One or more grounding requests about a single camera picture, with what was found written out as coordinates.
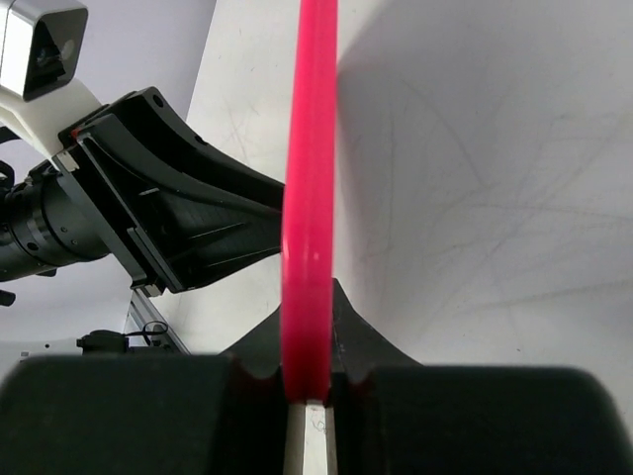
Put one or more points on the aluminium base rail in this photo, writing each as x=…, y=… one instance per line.
x=148, y=330

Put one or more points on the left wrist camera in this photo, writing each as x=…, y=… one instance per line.
x=40, y=46

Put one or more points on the pink framed whiteboard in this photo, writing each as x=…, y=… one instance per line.
x=307, y=225

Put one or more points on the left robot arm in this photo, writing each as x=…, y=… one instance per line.
x=44, y=229

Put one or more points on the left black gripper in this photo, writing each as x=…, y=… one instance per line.
x=143, y=177

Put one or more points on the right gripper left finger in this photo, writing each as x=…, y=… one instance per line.
x=149, y=412

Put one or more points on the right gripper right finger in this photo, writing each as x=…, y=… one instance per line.
x=393, y=415

